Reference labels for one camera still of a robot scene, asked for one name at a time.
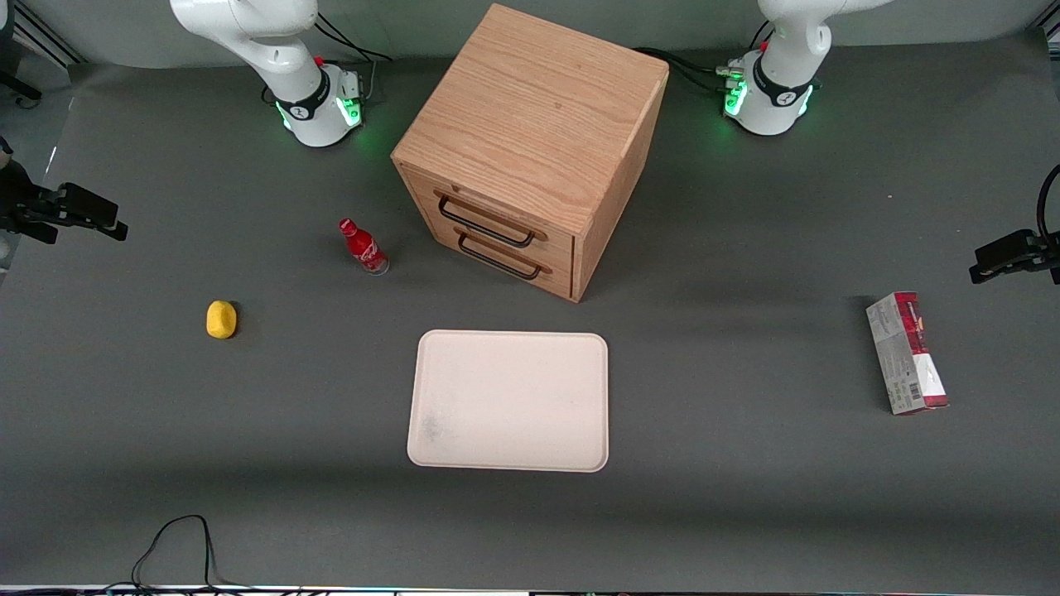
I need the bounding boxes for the red coke bottle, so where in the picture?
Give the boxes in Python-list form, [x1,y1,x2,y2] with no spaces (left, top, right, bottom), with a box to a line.
[338,218,390,276]

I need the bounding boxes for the cream rectangular tray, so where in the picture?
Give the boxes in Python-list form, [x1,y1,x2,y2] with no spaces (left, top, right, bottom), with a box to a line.
[407,329,610,473]

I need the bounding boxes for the wooden drawer front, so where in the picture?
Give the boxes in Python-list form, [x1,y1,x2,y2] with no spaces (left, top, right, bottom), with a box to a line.
[421,217,576,300]
[404,168,577,259]

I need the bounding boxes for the wooden two-drawer cabinet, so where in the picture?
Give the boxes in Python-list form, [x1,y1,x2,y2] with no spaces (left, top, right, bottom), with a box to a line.
[391,3,670,304]

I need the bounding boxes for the yellow lemon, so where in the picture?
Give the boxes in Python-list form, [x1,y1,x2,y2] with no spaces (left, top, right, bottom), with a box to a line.
[205,300,239,340]

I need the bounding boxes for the red and grey carton box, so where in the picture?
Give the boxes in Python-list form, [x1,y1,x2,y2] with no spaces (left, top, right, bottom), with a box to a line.
[865,291,950,416]

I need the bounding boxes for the black stand legs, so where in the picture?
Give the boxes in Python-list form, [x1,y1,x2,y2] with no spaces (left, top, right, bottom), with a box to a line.
[0,0,85,108]

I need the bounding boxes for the black metal drawer handle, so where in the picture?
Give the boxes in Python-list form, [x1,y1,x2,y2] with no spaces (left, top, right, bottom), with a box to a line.
[456,231,546,281]
[436,194,538,249]

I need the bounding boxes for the black arm base cables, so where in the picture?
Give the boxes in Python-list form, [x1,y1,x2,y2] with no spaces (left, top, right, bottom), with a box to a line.
[633,20,773,97]
[313,12,395,105]

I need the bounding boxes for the black looped cable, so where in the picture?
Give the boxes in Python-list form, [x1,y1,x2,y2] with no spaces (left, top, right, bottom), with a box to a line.
[106,514,253,594]

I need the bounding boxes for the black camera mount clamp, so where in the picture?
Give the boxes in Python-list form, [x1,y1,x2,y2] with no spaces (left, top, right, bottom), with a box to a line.
[969,228,1060,286]
[0,137,130,246]

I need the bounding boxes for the black camera mount cable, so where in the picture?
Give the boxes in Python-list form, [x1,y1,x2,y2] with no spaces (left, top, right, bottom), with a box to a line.
[1036,164,1060,249]

